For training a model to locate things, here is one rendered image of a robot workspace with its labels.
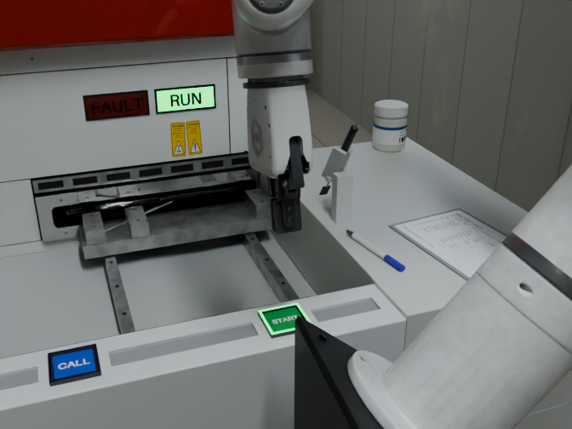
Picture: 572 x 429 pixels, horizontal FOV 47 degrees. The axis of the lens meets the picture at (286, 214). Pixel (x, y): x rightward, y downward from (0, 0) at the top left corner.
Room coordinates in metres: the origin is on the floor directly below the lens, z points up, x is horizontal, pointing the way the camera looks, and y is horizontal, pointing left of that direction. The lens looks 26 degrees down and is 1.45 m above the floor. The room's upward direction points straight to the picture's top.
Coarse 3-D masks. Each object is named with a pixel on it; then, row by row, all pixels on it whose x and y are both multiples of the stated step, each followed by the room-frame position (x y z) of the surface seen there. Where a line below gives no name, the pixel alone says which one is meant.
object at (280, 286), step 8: (240, 240) 1.19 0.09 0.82; (248, 240) 1.14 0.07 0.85; (256, 240) 1.14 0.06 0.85; (248, 248) 1.14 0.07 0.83; (256, 248) 1.11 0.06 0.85; (264, 248) 1.11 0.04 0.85; (256, 256) 1.09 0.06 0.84; (264, 256) 1.07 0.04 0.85; (256, 264) 1.09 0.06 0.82; (264, 264) 1.05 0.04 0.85; (272, 264) 1.05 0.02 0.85; (264, 272) 1.05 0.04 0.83; (272, 272) 1.02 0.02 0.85; (280, 272) 1.02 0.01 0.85; (272, 280) 1.00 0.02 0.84; (280, 280) 0.99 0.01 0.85; (272, 288) 1.00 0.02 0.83; (280, 288) 0.97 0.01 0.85; (288, 288) 0.97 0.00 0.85; (280, 296) 0.96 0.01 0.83; (288, 296) 0.94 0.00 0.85; (296, 296) 0.94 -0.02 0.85
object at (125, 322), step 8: (104, 256) 1.08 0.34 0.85; (112, 256) 1.07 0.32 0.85; (112, 264) 1.05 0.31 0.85; (112, 272) 1.02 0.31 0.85; (112, 280) 0.99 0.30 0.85; (120, 280) 0.99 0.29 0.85; (112, 288) 0.97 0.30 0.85; (120, 288) 0.97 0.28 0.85; (112, 296) 0.96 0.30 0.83; (120, 296) 0.94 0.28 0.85; (120, 304) 0.92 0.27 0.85; (128, 304) 0.92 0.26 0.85; (120, 312) 0.89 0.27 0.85; (128, 312) 0.89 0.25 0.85; (120, 320) 0.87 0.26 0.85; (128, 320) 0.87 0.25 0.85; (120, 328) 0.87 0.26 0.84; (128, 328) 0.85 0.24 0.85
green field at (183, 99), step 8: (192, 88) 1.25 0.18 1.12; (200, 88) 1.26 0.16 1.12; (208, 88) 1.26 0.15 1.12; (160, 96) 1.23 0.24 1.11; (168, 96) 1.24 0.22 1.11; (176, 96) 1.24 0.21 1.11; (184, 96) 1.25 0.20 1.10; (192, 96) 1.25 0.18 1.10; (200, 96) 1.26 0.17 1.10; (208, 96) 1.26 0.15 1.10; (160, 104) 1.23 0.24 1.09; (168, 104) 1.24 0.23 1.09; (176, 104) 1.24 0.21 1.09; (184, 104) 1.25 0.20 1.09; (192, 104) 1.25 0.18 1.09; (200, 104) 1.26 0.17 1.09; (208, 104) 1.26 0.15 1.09
